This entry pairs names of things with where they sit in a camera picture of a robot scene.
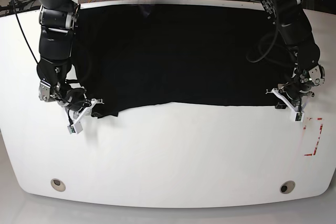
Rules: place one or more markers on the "table grommet hole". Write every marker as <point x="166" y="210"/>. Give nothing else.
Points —
<point x="58" y="185"/>
<point x="287" y="187"/>

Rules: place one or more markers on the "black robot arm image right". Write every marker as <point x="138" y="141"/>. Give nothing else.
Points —
<point x="296" y="32"/>

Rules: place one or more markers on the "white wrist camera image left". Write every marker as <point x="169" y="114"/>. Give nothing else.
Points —
<point x="74" y="125"/>

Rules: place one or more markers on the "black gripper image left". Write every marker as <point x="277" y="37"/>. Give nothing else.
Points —
<point x="75" y="102"/>

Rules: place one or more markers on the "black T-shirt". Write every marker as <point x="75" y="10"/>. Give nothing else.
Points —
<point x="138" y="55"/>

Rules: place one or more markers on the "black robot arm image left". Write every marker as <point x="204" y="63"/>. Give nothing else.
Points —
<point x="57" y="19"/>

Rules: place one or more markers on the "left table grommet hole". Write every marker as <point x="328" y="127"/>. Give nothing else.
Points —
<point x="58" y="185"/>

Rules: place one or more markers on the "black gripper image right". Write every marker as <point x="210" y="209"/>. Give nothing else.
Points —
<point x="294" y="94"/>

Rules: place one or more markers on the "right table grommet hole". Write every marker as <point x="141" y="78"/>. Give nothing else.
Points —
<point x="287" y="187"/>

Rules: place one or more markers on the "red tape rectangle marking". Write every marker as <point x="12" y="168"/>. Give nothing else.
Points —
<point x="312" y="128"/>

